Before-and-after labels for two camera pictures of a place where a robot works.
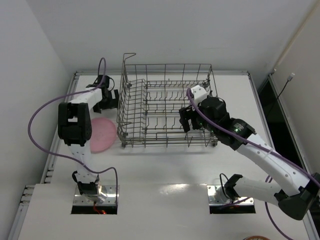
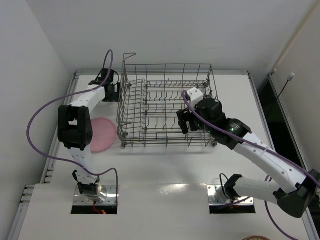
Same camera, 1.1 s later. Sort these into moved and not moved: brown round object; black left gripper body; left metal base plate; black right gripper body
Moved: black left gripper body
Not moved: black right gripper body; left metal base plate; brown round object
